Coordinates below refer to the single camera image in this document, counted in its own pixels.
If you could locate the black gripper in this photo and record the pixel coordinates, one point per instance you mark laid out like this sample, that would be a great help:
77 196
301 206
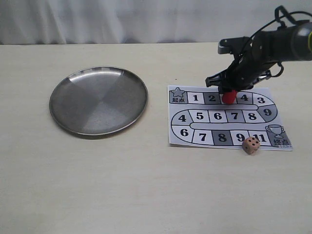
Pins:
242 74

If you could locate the red cylinder game piece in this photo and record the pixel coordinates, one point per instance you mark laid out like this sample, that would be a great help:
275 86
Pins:
229 97

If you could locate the wooden die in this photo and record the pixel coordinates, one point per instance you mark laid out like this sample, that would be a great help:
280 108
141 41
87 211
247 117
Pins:
250 145

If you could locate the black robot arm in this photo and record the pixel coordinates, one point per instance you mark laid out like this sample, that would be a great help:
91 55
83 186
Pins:
282 45

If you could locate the paper game board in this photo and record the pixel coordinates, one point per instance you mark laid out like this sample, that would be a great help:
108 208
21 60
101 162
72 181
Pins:
198 117

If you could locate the round metal plate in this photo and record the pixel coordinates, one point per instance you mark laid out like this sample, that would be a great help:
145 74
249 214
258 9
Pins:
98 101

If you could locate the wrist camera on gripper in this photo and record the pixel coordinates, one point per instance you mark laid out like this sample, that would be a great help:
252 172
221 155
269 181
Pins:
231 45

